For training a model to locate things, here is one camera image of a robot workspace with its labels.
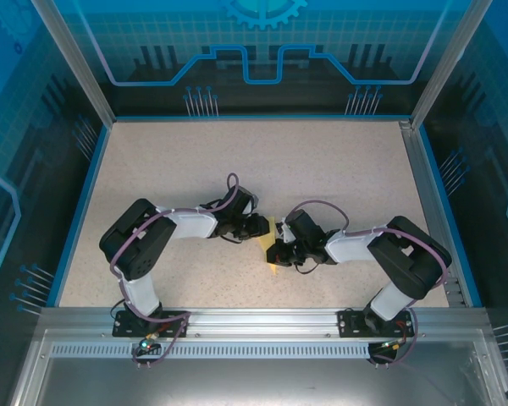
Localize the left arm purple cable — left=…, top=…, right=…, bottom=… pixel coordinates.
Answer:
left=109, top=172, right=240, bottom=370

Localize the blue printed gear panel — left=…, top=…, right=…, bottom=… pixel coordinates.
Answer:
left=65, top=0, right=454, bottom=118

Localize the aluminium frame post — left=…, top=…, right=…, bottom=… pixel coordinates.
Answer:
left=29, top=0, right=119, bottom=128
left=408, top=0, right=492, bottom=130

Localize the yellow paper sheet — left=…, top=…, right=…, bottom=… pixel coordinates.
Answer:
left=256, top=216, right=283, bottom=276

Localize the right gripper thin black cable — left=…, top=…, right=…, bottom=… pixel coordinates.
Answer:
left=295, top=260, right=323, bottom=275

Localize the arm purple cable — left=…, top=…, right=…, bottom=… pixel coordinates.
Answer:
left=109, top=172, right=240, bottom=370
left=285, top=200, right=448, bottom=368

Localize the slotted metal cable duct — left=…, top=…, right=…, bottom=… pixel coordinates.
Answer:
left=50, top=343, right=376, bottom=360

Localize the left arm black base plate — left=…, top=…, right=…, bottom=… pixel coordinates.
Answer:
left=112, top=310, right=191, bottom=339

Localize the blue table border trim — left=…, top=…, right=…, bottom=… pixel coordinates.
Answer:
left=46, top=112, right=484, bottom=309

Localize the metal sheet tray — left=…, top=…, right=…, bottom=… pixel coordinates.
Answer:
left=8, top=329, right=508, bottom=406

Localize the aluminium side rail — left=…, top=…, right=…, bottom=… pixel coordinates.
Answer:
left=399, top=119, right=469, bottom=309

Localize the blue printed side panel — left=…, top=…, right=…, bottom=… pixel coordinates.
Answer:
left=0, top=0, right=111, bottom=406
left=422, top=0, right=508, bottom=406

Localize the aluminium mounting rail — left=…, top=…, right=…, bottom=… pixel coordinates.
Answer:
left=37, top=307, right=490, bottom=339

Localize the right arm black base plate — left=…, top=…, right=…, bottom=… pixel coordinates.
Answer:
left=337, top=308, right=412, bottom=339

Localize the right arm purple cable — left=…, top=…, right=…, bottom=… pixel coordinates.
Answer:
left=285, top=200, right=448, bottom=368

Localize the connector with green light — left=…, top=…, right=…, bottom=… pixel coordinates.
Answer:
left=376, top=337, right=409, bottom=354
left=135, top=332, right=161, bottom=355

